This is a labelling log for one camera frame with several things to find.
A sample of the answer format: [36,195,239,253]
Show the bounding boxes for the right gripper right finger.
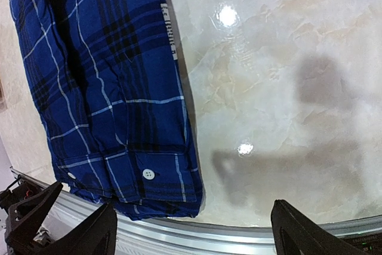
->
[271,199,364,255]

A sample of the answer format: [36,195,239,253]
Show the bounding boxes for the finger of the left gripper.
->
[5,182,63,249]

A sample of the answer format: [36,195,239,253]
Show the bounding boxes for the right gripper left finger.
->
[38,204,117,255]

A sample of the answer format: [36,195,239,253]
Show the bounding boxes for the blue plaid shirt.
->
[10,0,203,220]

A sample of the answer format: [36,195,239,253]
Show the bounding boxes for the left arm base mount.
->
[1,178,42,229]

